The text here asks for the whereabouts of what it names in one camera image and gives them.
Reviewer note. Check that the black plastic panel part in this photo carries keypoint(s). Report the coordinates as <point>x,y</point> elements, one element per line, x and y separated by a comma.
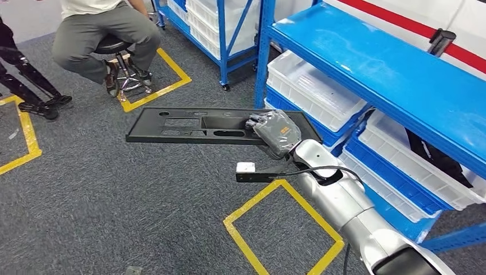
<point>436,159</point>
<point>146,125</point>

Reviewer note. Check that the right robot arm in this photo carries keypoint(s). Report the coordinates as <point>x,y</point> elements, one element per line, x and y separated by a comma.
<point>341,197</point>

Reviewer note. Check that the blue metal shelf rack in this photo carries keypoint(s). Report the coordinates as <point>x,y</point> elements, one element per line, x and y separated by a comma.
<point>379,68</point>
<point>223,45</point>

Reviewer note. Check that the yellow floor tape square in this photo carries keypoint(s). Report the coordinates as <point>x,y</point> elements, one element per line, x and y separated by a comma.
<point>33,136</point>
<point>159,95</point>
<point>250,205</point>

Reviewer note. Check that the white plastic crate stack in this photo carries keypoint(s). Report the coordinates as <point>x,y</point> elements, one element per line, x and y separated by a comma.
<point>205,26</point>

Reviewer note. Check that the black round stool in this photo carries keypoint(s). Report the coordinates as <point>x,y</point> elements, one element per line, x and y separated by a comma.
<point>110,45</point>

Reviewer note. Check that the person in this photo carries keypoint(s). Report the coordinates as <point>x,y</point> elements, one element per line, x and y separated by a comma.
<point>95,38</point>

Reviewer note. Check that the red barrier belt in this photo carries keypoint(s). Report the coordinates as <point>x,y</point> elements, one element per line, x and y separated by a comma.
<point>398,26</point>

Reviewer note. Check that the black humanoid robot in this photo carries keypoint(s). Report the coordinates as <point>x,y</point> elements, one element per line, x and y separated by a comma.
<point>9,49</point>

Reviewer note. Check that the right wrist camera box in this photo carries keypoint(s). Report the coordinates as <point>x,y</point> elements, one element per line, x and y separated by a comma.
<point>250,177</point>

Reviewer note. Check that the black stanchion post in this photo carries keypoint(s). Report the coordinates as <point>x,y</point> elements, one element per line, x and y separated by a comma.
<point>440,41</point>

